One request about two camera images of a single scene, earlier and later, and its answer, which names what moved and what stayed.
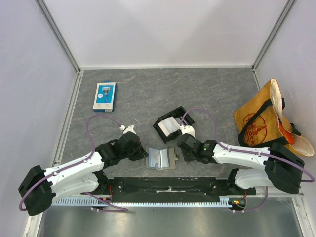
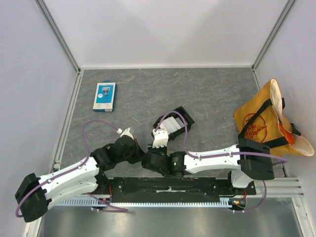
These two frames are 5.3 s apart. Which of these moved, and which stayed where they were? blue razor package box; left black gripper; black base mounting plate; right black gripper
Moved: right black gripper
Stayed: left black gripper; black base mounting plate; blue razor package box
